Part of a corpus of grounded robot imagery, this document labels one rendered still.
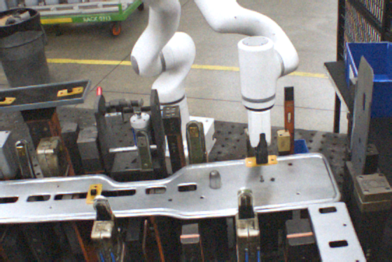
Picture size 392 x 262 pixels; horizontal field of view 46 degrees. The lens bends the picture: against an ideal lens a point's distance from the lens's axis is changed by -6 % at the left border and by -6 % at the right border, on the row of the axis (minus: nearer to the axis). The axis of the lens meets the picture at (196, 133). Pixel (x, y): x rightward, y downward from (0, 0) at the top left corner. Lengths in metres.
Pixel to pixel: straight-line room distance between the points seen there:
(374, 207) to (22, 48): 3.47
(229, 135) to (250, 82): 0.96
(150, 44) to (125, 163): 0.40
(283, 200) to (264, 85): 0.32
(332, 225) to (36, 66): 3.49
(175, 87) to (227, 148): 0.39
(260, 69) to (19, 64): 3.36
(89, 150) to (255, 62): 0.62
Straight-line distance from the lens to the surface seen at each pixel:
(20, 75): 4.34
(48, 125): 1.64
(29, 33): 4.20
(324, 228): 1.20
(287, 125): 1.42
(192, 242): 1.19
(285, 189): 1.30
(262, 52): 1.09
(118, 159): 1.56
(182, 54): 1.70
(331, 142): 2.02
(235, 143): 2.02
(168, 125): 1.43
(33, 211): 1.39
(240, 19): 1.18
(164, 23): 1.53
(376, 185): 1.24
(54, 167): 1.50
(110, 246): 1.20
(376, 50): 1.79
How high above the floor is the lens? 1.84
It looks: 33 degrees down
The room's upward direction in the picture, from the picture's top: 7 degrees counter-clockwise
